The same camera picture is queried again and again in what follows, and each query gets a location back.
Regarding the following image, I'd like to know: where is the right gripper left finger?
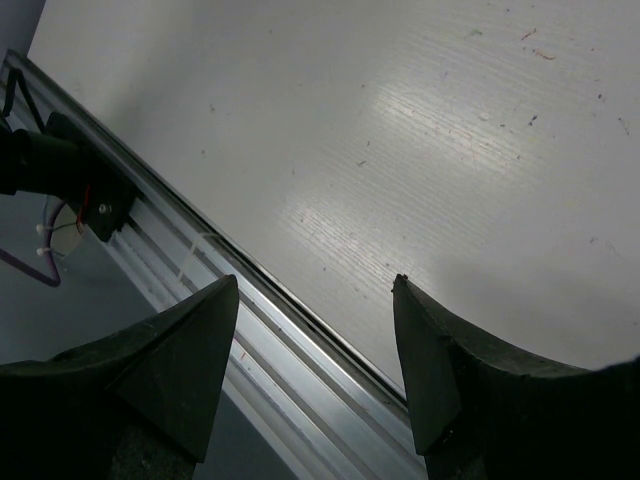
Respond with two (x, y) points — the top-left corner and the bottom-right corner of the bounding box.
(1, 275), (239, 479)

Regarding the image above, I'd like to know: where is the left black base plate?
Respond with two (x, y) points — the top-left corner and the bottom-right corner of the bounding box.
(47, 112), (139, 243)

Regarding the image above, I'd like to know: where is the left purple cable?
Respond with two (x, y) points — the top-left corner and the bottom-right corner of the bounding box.
(0, 197), (69, 289)

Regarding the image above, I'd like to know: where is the aluminium frame rail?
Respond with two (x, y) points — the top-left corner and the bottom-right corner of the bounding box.
(1, 51), (426, 479)

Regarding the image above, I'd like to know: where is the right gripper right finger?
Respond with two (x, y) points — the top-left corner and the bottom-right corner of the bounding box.
(392, 275), (639, 479)

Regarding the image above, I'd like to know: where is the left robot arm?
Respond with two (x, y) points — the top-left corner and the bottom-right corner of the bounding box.
(1, 127), (89, 201)

